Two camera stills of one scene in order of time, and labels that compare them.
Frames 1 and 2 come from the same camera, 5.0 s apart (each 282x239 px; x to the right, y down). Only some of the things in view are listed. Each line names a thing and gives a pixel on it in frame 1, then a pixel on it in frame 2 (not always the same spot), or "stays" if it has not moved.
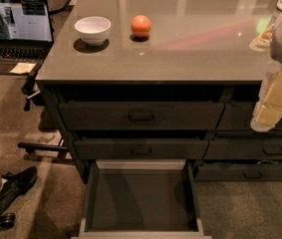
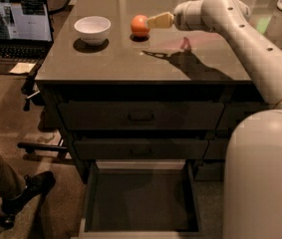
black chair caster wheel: [7, 220] stays
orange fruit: [141, 26] stays
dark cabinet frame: [208, 121] stays
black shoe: [17, 183] -> [36, 185]
